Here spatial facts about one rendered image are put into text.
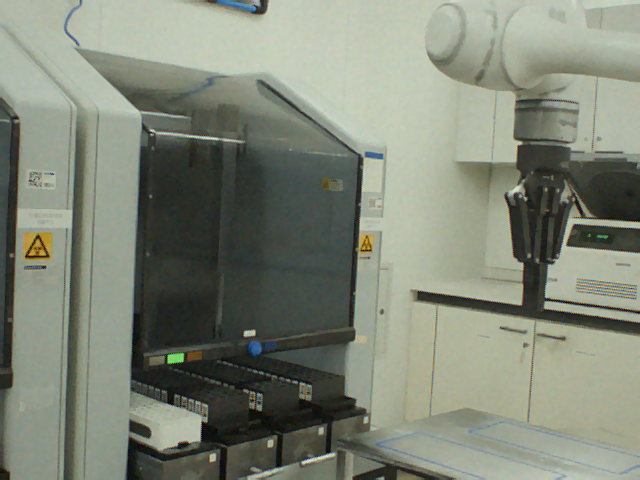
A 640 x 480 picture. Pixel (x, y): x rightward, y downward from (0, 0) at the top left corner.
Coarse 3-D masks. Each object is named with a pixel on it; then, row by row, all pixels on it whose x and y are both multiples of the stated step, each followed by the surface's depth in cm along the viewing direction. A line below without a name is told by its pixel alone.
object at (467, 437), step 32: (448, 416) 192; (480, 416) 193; (352, 448) 166; (384, 448) 165; (416, 448) 166; (448, 448) 167; (480, 448) 168; (512, 448) 169; (544, 448) 170; (576, 448) 171; (608, 448) 172
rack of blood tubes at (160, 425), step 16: (144, 400) 173; (144, 416) 161; (160, 416) 162; (176, 416) 163; (192, 416) 164; (144, 432) 170; (160, 432) 157; (176, 432) 159; (192, 432) 162; (160, 448) 157
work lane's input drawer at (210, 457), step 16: (128, 448) 160; (144, 448) 159; (176, 448) 158; (192, 448) 159; (208, 448) 161; (128, 464) 160; (144, 464) 157; (160, 464) 154; (176, 464) 155; (192, 464) 158; (208, 464) 161
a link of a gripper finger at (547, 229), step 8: (552, 192) 120; (552, 200) 120; (552, 208) 120; (544, 216) 121; (552, 216) 120; (544, 224) 121; (552, 224) 121; (544, 232) 121; (552, 232) 121; (544, 240) 121; (552, 240) 121; (544, 248) 121; (544, 256) 121; (552, 264) 120
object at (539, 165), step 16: (528, 144) 118; (528, 160) 118; (544, 160) 117; (560, 160) 117; (528, 176) 118; (544, 176) 119; (560, 176) 121; (528, 192) 118; (560, 192) 122; (528, 208) 121
